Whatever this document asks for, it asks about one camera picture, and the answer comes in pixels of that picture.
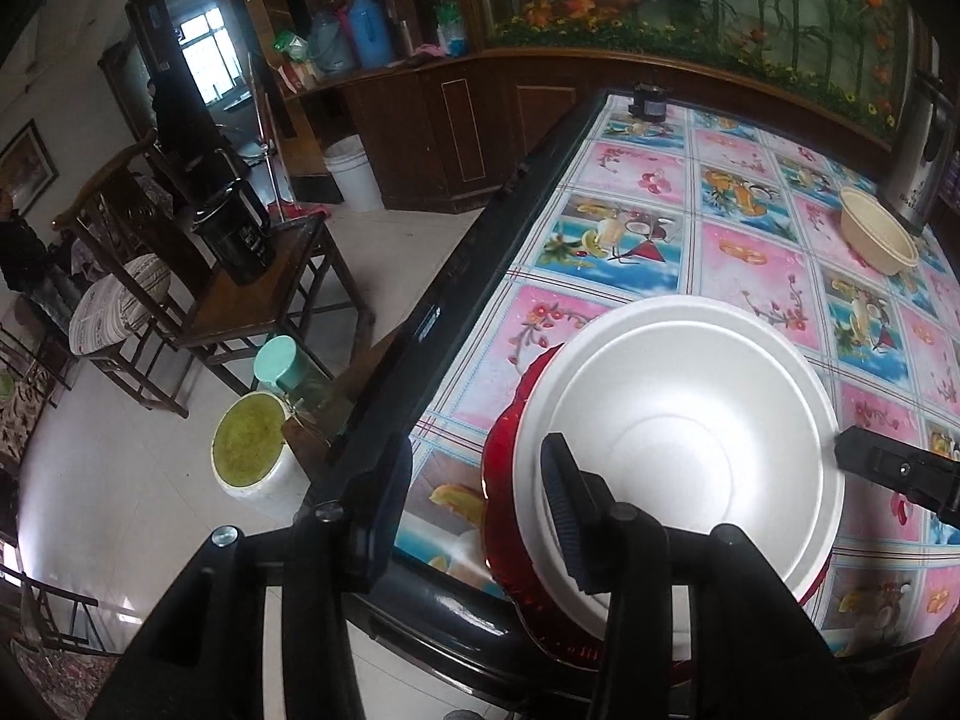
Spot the floral seat cushion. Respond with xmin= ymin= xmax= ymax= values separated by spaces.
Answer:
xmin=0 ymin=364 xmax=57 ymax=458

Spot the wooden side table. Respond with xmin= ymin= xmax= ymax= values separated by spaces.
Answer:
xmin=180 ymin=214 xmax=376 ymax=398

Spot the patterned rug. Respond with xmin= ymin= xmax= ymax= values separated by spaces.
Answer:
xmin=0 ymin=637 xmax=121 ymax=720

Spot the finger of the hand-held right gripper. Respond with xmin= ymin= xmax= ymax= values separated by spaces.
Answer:
xmin=834 ymin=426 xmax=960 ymax=530

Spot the teal plastic cup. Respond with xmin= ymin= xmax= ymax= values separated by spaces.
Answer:
xmin=253 ymin=335 xmax=305 ymax=395

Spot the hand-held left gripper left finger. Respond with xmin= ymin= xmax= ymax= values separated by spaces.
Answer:
xmin=86 ymin=435 xmax=413 ymax=720

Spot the white bucket with green lid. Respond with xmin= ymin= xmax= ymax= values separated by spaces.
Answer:
xmin=210 ymin=390 xmax=308 ymax=522

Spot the green plastic bag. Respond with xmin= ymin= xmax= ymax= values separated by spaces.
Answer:
xmin=274 ymin=28 xmax=312 ymax=65

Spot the blue water jug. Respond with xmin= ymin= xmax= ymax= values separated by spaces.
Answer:
xmin=341 ymin=0 xmax=398 ymax=68

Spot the black dining table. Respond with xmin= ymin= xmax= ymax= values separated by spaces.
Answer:
xmin=292 ymin=86 xmax=960 ymax=720

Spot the steel electric kettle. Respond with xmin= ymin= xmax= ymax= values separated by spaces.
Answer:
xmin=877 ymin=67 xmax=957 ymax=237

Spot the small black table object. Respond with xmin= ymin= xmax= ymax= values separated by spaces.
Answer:
xmin=628 ymin=82 xmax=670 ymax=121

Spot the striped seat cushion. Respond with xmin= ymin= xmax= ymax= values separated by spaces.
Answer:
xmin=69 ymin=253 xmax=175 ymax=356

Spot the grey water bottle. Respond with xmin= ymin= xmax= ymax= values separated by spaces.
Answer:
xmin=306 ymin=11 xmax=357 ymax=76

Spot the framed wall picture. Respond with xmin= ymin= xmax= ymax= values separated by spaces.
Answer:
xmin=0 ymin=118 xmax=59 ymax=215

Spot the printed floral tablecloth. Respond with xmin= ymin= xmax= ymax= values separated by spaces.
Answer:
xmin=390 ymin=94 xmax=960 ymax=646

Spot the white plastic bucket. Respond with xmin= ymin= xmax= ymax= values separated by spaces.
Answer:
xmin=322 ymin=136 xmax=385 ymax=215

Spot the beige disposable bowl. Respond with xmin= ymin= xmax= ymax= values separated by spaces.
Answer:
xmin=838 ymin=186 xmax=920 ymax=276

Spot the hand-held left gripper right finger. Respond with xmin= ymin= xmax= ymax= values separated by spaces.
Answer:
xmin=540 ymin=431 xmax=856 ymax=720

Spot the green plastic bottle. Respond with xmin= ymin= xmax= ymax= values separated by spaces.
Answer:
xmin=435 ymin=0 xmax=470 ymax=57

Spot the dark wooden chair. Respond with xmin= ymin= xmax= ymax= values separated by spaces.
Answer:
xmin=52 ymin=127 xmax=196 ymax=421

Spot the brown wooden cabinet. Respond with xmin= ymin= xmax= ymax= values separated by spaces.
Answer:
xmin=277 ymin=45 xmax=901 ymax=215

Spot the black coffee maker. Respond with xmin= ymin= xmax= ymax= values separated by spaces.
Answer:
xmin=189 ymin=176 xmax=272 ymax=287

